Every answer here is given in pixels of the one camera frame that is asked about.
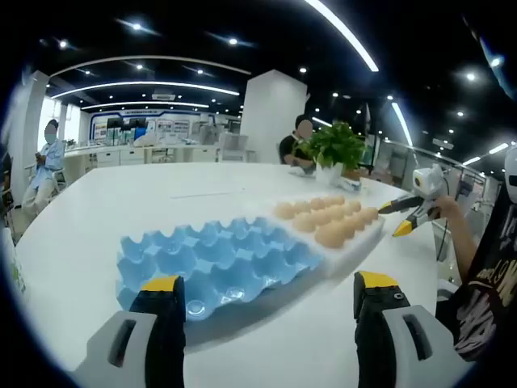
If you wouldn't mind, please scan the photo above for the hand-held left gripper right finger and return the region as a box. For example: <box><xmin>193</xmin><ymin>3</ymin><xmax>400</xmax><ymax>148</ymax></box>
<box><xmin>353</xmin><ymin>270</ymin><xmax>464</xmax><ymax>388</ymax></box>

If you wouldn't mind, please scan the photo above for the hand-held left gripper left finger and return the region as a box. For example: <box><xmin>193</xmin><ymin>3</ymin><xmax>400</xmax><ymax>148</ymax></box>
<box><xmin>74</xmin><ymin>275</ymin><xmax>187</xmax><ymax>388</ymax></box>

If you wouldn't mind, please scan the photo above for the cluster of brown eggs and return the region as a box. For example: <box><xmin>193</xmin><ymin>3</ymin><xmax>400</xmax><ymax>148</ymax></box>
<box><xmin>272</xmin><ymin>194</ymin><xmax>380</xmax><ymax>248</ymax></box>

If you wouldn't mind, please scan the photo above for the blue egg tray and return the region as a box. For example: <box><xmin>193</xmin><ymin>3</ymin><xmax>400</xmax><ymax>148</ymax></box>
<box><xmin>116</xmin><ymin>216</ymin><xmax>324</xmax><ymax>324</ymax></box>

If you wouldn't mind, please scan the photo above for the white foam egg holder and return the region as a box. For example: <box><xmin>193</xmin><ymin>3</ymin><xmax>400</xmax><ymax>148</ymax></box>
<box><xmin>250</xmin><ymin>197</ymin><xmax>387</xmax><ymax>282</ymax></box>

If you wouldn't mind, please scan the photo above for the person's right hand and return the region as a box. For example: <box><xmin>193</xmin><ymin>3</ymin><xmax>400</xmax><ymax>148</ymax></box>
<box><xmin>434</xmin><ymin>196</ymin><xmax>461</xmax><ymax>221</ymax></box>

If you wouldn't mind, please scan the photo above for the white and blue packet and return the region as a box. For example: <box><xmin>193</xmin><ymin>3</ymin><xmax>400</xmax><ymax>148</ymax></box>
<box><xmin>334</xmin><ymin>177</ymin><xmax>364</xmax><ymax>196</ymax></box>

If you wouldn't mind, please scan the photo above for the short ceiling light strip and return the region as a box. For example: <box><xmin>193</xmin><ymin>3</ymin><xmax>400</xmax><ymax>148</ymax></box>
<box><xmin>390</xmin><ymin>101</ymin><xmax>414</xmax><ymax>147</ymax></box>

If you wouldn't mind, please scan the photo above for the white chest-worn device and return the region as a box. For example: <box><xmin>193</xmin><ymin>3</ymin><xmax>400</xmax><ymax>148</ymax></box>
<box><xmin>502</xmin><ymin>143</ymin><xmax>517</xmax><ymax>213</ymax></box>

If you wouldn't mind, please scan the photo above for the green potted plant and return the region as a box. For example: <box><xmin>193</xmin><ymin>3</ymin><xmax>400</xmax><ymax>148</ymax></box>
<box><xmin>305</xmin><ymin>120</ymin><xmax>368</xmax><ymax>186</ymax></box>

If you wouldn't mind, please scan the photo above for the white table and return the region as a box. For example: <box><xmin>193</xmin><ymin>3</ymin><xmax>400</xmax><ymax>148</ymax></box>
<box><xmin>14</xmin><ymin>161</ymin><xmax>460</xmax><ymax>388</ymax></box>

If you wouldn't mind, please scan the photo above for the table socket panel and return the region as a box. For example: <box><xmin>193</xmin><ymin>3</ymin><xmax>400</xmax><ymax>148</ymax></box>
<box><xmin>169</xmin><ymin>187</ymin><xmax>247</xmax><ymax>200</ymax></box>

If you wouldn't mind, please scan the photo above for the white green printed carton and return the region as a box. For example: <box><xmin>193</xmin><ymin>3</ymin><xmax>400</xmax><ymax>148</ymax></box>
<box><xmin>6</xmin><ymin>238</ymin><xmax>29</xmax><ymax>296</ymax></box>

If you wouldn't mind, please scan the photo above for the long ceiling light strip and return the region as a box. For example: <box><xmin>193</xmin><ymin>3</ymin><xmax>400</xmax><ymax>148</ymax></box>
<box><xmin>302</xmin><ymin>0</ymin><xmax>380</xmax><ymax>74</ymax></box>

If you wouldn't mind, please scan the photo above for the white cabinet row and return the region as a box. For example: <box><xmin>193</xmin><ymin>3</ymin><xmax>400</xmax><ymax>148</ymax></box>
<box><xmin>64</xmin><ymin>141</ymin><xmax>221</xmax><ymax>173</ymax></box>

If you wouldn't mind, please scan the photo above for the white mesh office chair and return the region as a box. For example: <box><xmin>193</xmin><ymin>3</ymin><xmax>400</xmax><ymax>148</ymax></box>
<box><xmin>220</xmin><ymin>133</ymin><xmax>258</xmax><ymax>163</ymax></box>

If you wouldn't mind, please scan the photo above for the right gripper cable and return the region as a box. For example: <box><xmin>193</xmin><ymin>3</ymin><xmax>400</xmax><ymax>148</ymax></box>
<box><xmin>437</xmin><ymin>216</ymin><xmax>452</xmax><ymax>262</ymax></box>

